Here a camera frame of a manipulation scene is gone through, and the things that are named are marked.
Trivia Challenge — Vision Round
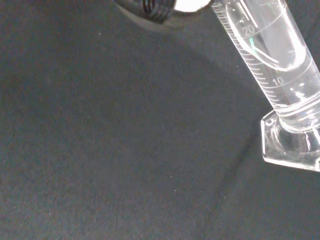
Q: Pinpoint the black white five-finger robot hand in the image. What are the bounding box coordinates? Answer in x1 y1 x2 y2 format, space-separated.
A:
112 0 213 31

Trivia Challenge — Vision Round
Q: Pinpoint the black cloth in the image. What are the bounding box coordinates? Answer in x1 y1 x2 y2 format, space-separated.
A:
0 0 320 240

